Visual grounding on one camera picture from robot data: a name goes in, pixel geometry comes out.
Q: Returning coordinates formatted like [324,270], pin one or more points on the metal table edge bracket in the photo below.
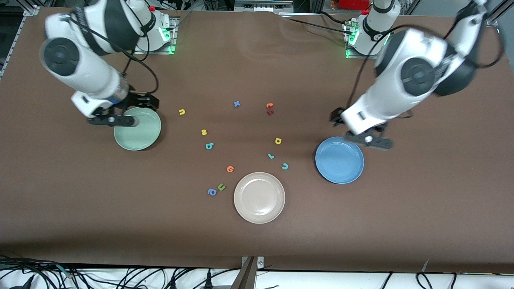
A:
[247,277]

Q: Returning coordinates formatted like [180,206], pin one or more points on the grey metal background panel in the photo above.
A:
[263,5]

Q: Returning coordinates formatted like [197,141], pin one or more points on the light green plate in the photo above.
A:
[138,136]

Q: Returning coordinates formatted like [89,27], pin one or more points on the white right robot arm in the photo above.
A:
[80,64]

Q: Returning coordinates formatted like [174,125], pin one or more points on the blue plate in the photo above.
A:
[339,162]

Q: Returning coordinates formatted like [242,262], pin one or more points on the beige plate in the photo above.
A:
[259,197]

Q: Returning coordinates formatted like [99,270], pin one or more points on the red background object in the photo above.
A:
[353,4]

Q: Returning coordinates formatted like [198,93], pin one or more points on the brown table cover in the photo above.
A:
[401,220]

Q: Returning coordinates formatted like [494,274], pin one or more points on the aluminium frame profile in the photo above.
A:
[494,16]
[16,40]

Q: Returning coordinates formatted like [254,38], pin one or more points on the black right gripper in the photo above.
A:
[135,100]

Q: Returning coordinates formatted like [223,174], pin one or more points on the blue foam letter a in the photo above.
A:
[212,192]

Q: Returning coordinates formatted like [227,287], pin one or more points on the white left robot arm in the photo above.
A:
[401,76]

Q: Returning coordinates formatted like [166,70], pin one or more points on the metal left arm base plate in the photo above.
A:
[347,54]

